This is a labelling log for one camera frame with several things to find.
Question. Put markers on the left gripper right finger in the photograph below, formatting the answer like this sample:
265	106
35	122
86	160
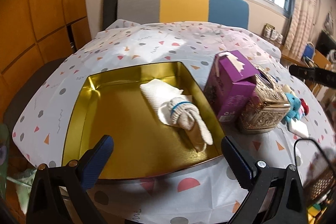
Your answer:
275	195

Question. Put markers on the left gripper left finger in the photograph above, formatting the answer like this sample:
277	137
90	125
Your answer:
46	204

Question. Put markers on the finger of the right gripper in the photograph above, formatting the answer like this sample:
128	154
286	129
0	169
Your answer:
316	75

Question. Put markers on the red strawberry sock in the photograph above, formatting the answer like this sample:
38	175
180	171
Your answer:
304	106

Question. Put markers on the blue plush elephant toy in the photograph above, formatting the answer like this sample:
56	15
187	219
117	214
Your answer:
295	105

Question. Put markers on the white tissue packet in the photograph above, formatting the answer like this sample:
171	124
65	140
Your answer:
298	128

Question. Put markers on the cream knit cloth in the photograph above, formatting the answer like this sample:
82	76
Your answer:
186	115

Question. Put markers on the blue chair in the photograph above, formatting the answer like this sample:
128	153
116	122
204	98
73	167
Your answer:
308	52

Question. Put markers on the wooden side table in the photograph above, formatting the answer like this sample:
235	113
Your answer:
319	59

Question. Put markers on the right beige curtain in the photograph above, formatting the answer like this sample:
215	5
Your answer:
302	17

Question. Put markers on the gold ornate tissue box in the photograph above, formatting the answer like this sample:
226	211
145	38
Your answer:
267	106

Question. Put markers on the purple tissue box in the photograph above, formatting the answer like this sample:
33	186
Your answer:
230	84

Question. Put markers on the gold metal tin tray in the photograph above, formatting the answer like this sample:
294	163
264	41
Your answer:
111	103

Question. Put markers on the white folded towel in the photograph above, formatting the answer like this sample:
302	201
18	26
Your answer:
158	94

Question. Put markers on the grey yellow blue sofa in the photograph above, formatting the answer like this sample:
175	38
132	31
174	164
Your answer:
233	13

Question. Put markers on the orange wooden cabinet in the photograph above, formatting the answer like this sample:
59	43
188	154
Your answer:
35	32

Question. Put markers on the black rolled mat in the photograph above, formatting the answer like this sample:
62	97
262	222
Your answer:
109	12

